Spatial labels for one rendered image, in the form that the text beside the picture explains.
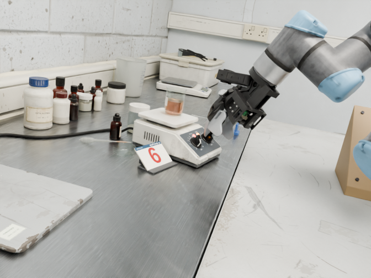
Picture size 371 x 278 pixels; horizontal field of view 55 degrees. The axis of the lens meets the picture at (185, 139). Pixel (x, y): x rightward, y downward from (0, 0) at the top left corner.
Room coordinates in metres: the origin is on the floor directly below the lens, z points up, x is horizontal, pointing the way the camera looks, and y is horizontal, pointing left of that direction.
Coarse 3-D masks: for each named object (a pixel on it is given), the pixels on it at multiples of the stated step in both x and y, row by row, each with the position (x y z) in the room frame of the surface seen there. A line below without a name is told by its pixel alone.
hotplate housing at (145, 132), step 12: (144, 120) 0.86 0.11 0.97; (144, 132) 0.84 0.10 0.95; (156, 132) 0.82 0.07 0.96; (168, 132) 0.81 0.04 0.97; (180, 132) 0.82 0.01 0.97; (144, 144) 0.84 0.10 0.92; (168, 144) 0.80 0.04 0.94; (180, 144) 0.79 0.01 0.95; (180, 156) 0.79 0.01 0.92; (192, 156) 0.77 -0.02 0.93; (204, 156) 0.79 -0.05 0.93; (216, 156) 0.86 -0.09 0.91
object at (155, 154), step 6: (144, 150) 0.75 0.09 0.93; (150, 150) 0.76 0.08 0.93; (156, 150) 0.78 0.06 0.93; (162, 150) 0.79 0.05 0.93; (144, 156) 0.73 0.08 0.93; (150, 156) 0.75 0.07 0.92; (156, 156) 0.76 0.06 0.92; (162, 156) 0.77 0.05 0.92; (168, 156) 0.79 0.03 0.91; (144, 162) 0.72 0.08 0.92; (150, 162) 0.73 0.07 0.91; (156, 162) 0.74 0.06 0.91
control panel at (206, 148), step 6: (186, 132) 0.83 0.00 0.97; (192, 132) 0.85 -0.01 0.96; (198, 132) 0.87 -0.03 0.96; (186, 138) 0.81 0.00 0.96; (204, 144) 0.83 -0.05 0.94; (210, 144) 0.85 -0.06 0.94; (216, 144) 0.87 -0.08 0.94; (198, 150) 0.79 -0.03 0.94; (204, 150) 0.81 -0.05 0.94; (210, 150) 0.83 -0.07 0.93
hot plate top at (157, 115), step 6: (162, 108) 0.95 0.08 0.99; (138, 114) 0.86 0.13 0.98; (144, 114) 0.86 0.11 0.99; (150, 114) 0.87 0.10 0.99; (156, 114) 0.87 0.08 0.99; (162, 114) 0.88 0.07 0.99; (186, 114) 0.92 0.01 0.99; (156, 120) 0.83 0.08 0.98; (162, 120) 0.83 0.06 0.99; (168, 120) 0.83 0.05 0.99; (174, 120) 0.84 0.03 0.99; (180, 120) 0.85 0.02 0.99; (186, 120) 0.86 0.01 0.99; (192, 120) 0.87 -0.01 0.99; (174, 126) 0.81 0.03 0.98; (180, 126) 0.82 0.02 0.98
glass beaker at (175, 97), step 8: (168, 88) 0.88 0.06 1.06; (176, 88) 0.93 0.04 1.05; (184, 88) 0.92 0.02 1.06; (168, 96) 0.88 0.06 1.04; (176, 96) 0.88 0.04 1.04; (184, 96) 0.89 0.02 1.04; (168, 104) 0.88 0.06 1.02; (176, 104) 0.88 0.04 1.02; (168, 112) 0.88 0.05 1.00; (176, 112) 0.88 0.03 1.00
